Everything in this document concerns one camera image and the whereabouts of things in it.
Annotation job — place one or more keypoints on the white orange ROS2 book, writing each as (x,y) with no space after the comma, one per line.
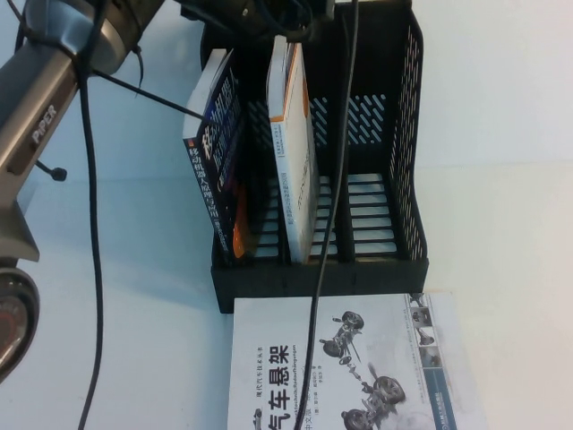
(291,157)

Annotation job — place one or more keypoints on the dark mobile robot book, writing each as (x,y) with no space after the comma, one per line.
(201,179)

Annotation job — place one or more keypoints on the white car suspension book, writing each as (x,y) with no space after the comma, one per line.
(380,336)

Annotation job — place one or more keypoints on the long thin black zip tie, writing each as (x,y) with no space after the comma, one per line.
(152,96)

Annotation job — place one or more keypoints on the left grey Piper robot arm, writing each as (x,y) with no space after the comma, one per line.
(40,125)

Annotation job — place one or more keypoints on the black plastic book stand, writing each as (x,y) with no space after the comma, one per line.
(380,277)

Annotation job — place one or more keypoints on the short black zip tie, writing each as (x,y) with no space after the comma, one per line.
(139,67)

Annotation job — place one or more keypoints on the black zip tie with head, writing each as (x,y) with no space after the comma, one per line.
(58,173)

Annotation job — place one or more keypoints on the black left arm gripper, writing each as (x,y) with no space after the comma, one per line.
(242,15)

